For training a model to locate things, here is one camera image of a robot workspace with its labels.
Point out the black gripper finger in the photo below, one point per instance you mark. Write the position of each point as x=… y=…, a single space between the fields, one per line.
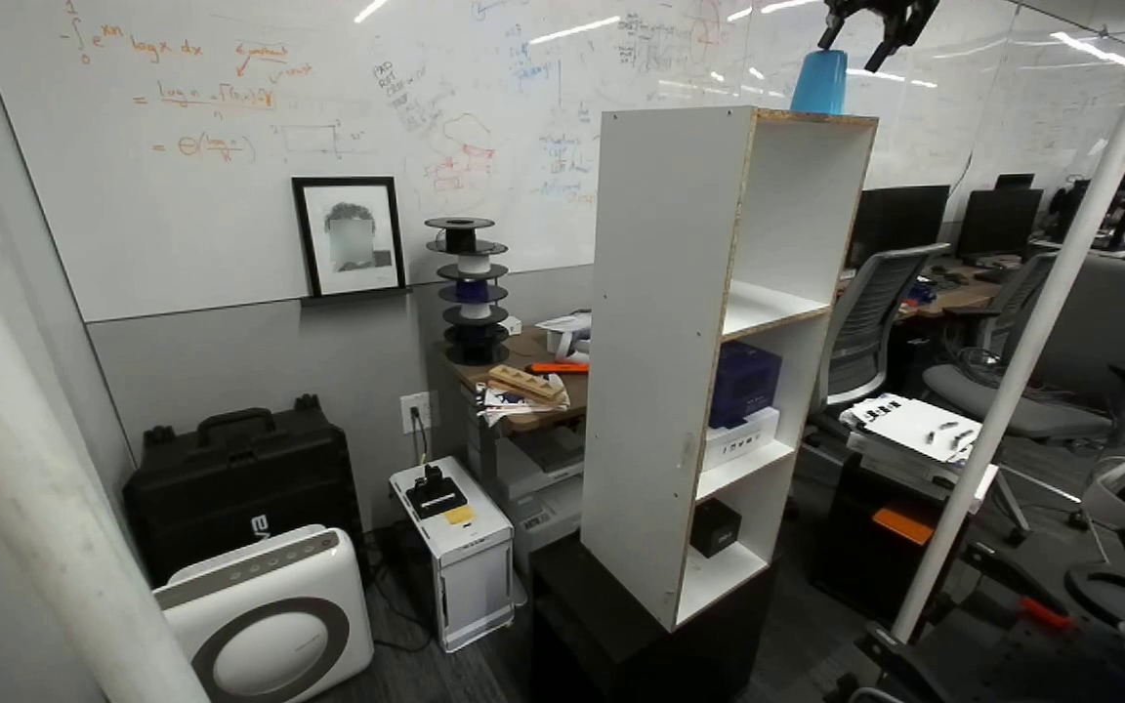
x=834 y=22
x=905 y=22

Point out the blue plastic cup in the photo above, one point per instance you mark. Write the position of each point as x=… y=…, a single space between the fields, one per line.
x=821 y=84

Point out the white wooden shelf unit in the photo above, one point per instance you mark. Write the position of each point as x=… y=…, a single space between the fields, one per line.
x=713 y=222

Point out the blue box on shelf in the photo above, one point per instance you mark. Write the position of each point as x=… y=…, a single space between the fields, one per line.
x=743 y=385

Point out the black cabinet under shelf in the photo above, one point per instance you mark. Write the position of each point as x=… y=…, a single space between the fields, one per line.
x=596 y=640

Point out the grey office chair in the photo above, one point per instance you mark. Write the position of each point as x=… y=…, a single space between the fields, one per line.
x=1079 y=380

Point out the stack of filament spools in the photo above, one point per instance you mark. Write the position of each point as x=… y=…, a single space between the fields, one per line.
x=470 y=290

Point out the framed portrait photo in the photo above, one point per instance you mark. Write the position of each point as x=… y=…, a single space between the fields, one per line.
x=349 y=230

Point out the black hard case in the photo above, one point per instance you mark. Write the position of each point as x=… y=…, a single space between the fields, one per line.
x=241 y=477

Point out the white air purifier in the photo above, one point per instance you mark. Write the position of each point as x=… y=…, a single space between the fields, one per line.
x=272 y=623

